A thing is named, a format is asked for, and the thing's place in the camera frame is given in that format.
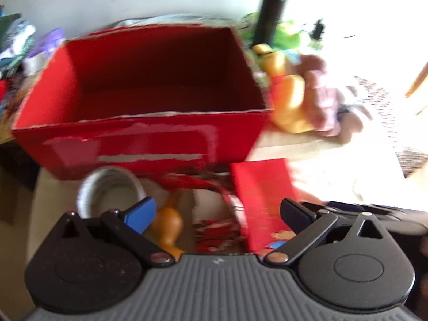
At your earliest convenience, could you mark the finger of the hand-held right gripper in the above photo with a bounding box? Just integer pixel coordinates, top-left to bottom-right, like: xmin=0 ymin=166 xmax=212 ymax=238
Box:
xmin=326 ymin=201 xmax=395 ymax=215

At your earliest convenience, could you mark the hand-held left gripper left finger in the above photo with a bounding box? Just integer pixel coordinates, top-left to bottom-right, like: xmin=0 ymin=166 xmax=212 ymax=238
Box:
xmin=62 ymin=197 xmax=176 ymax=269

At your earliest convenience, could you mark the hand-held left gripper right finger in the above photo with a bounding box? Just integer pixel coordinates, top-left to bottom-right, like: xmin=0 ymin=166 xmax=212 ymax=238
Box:
xmin=263 ymin=198 xmax=390 ymax=269

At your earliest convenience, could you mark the yellow wooden gourd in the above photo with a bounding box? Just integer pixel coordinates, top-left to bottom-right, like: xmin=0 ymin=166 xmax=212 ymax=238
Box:
xmin=150 ymin=189 xmax=186 ymax=256

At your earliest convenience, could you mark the red gift box gold print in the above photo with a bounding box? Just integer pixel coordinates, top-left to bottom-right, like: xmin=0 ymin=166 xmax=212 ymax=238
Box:
xmin=230 ymin=158 xmax=318 ymax=253

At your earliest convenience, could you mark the clear packing tape roll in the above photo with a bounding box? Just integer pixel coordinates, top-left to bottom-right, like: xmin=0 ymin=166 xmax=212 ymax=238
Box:
xmin=76 ymin=165 xmax=148 ymax=219

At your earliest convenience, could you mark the white red patterned packet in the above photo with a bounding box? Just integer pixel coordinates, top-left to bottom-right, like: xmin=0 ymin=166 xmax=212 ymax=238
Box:
xmin=196 ymin=219 xmax=246 ymax=253

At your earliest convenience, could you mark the red cardboard box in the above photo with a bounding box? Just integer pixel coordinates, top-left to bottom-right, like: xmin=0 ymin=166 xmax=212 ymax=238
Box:
xmin=10 ymin=23 xmax=273 ymax=181

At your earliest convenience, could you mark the speckled rug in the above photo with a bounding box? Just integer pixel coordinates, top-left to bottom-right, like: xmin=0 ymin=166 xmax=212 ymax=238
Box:
xmin=351 ymin=75 xmax=428 ymax=178

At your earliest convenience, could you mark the orange plush toy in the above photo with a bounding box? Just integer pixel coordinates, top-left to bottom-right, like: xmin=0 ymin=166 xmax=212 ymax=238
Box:
xmin=252 ymin=43 xmax=315 ymax=134

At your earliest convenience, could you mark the pink plush toy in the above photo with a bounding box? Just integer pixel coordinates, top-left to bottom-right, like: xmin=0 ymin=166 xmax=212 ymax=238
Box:
xmin=299 ymin=53 xmax=363 ymax=144

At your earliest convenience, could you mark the wooden chair leg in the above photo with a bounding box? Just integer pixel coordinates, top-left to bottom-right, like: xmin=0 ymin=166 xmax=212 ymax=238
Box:
xmin=405 ymin=61 xmax=428 ymax=116

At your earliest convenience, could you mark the green plush toy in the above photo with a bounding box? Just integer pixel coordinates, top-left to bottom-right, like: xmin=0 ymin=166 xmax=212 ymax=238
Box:
xmin=241 ymin=12 xmax=313 ymax=52

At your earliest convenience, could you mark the purple packet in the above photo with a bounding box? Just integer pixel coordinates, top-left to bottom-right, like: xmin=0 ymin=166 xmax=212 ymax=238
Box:
xmin=32 ymin=27 xmax=66 ymax=59

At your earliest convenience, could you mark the black thermos bottle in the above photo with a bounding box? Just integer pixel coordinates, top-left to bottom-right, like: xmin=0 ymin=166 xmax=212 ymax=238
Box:
xmin=253 ymin=0 xmax=291 ymax=45

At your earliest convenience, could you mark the pile of patterned clothes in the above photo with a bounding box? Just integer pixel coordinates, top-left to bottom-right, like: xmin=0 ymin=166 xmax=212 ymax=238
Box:
xmin=0 ymin=18 xmax=37 ymax=77

